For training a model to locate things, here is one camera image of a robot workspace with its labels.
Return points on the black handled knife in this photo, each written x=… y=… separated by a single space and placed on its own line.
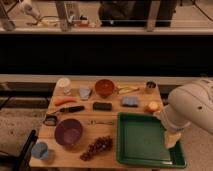
x=69 y=109

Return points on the purple bowl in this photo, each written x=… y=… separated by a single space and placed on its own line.
x=68 y=132

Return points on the orange carrot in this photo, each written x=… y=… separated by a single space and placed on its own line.
x=62 y=101

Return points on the metal fork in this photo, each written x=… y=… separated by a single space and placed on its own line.
x=93 y=122

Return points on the black rectangular sponge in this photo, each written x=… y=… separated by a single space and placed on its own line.
x=102 y=106

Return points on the blue plastic cup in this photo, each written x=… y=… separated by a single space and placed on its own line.
x=40 y=151

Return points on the dark purple grape bunch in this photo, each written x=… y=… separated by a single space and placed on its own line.
x=99 y=145

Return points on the small metal cup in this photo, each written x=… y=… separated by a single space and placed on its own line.
x=150 y=87

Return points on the orange apple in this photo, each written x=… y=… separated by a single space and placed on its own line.
x=152 y=107

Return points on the green plastic tray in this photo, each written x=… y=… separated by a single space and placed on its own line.
x=140 y=142

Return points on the wooden board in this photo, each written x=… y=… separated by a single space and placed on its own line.
x=69 y=157

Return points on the person in background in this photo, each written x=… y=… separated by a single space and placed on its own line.
x=134 y=13

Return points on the small black square dish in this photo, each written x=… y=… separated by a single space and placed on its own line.
x=50 y=120

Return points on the light blue cloth piece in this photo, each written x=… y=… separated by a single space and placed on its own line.
x=85 y=92

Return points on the clear jar white lid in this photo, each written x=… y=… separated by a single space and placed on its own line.
x=64 y=84

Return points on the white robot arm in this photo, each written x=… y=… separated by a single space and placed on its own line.
x=190 y=103

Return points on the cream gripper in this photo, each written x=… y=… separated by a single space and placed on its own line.
x=171 y=139

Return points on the red-brown bowl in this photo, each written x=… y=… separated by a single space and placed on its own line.
x=104 y=87

